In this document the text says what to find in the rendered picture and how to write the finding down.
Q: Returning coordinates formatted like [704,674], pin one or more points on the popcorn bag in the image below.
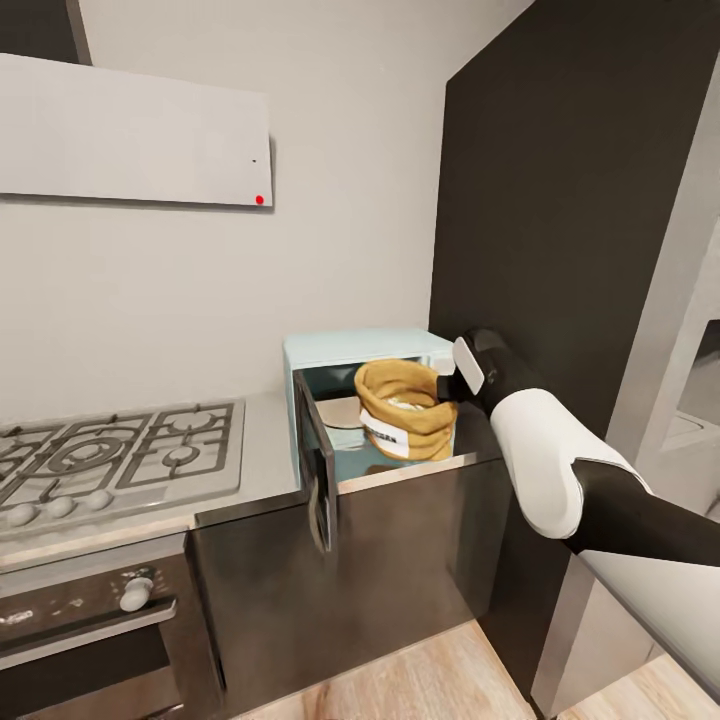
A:
[418,432]

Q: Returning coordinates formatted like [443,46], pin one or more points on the fridge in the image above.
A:
[578,217]

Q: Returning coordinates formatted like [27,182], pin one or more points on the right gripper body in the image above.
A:
[449,389]

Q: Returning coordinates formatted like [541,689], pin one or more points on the microwave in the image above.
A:
[324,407]

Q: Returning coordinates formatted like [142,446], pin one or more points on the range hood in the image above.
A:
[69,129]

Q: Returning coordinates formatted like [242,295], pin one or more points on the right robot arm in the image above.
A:
[659,560]

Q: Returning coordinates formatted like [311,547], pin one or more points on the oven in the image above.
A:
[120,634]

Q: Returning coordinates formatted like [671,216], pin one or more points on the burner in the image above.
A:
[63,472]

